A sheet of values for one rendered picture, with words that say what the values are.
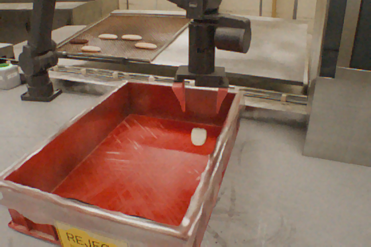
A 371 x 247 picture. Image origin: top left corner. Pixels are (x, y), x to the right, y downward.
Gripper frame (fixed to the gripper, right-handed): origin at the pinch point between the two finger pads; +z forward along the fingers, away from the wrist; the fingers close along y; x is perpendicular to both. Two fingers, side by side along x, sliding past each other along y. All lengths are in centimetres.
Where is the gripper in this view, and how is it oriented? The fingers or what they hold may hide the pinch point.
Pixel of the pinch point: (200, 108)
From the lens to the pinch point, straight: 70.4
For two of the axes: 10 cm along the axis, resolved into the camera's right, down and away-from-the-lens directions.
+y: 10.0, 0.5, -0.8
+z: -0.1, 9.0, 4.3
